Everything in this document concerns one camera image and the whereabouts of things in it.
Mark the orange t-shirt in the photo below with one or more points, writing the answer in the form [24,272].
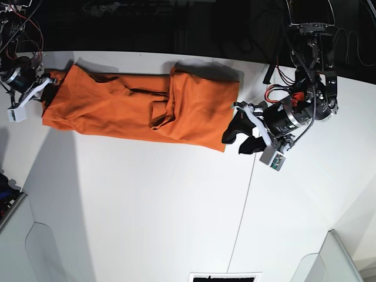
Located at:
[176,108]

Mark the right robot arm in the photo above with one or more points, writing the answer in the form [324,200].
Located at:
[18,27]

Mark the grey panel bottom left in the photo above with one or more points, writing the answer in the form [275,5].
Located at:
[43,245]

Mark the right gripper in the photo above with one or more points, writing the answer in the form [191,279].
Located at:
[24,84]

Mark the grey panel bottom right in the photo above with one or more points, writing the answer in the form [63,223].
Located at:
[331,264]

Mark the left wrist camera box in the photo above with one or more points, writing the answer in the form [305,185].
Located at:
[273,158]

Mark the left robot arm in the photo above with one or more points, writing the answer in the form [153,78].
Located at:
[301,82]

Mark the black white marker card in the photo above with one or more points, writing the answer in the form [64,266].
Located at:
[251,277]

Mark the grey panel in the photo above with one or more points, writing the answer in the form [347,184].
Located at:
[331,264]
[43,245]

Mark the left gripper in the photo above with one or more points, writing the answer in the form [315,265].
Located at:
[265,125]

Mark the blue black clutter bin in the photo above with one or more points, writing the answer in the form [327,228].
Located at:
[8,195]

